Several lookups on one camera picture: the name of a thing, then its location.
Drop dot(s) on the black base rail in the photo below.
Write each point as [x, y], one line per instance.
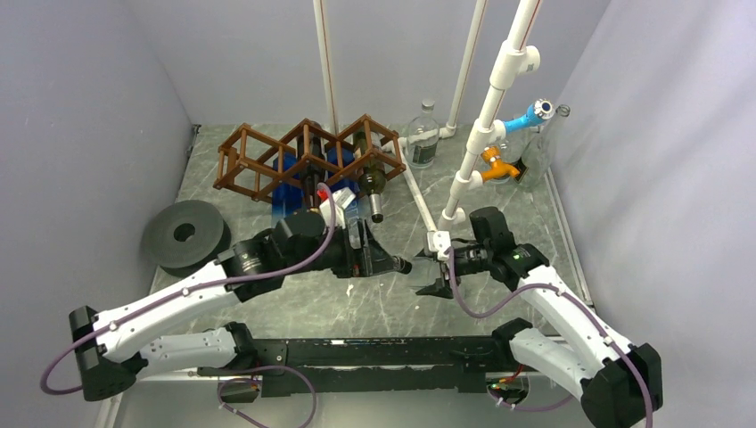
[461, 363]

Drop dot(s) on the brown wooden wine rack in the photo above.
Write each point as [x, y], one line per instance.
[245, 157]

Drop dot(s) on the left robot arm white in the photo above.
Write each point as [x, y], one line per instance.
[117, 347]

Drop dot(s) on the orange pipe tap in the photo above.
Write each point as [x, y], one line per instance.
[491, 155]

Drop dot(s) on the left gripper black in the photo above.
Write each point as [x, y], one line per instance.
[357, 262]

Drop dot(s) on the blue pipe valve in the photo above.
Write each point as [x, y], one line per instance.
[540, 111]

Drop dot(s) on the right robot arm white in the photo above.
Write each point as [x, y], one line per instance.
[617, 383]

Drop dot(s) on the dark bottle gold cap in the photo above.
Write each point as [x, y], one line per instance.
[312, 174]

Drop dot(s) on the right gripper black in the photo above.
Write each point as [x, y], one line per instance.
[439, 287]

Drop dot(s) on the grey foam disc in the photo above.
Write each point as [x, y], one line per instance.
[185, 236]

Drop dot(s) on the wide clear jar bottle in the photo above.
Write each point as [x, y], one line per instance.
[510, 140]

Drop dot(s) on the clear bottle black cap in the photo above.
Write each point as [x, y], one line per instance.
[424, 271]

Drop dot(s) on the tall clear wine bottle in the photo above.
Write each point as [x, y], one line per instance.
[539, 152]

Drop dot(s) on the green wine bottle silver cap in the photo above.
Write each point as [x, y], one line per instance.
[371, 178]

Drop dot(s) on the standing clear flask bottle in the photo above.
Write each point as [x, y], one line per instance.
[423, 135]

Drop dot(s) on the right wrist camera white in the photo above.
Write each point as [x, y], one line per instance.
[438, 244]

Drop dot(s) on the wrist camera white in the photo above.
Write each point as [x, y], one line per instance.
[340, 210]
[438, 244]

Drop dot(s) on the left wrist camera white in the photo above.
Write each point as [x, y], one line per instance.
[340, 210]

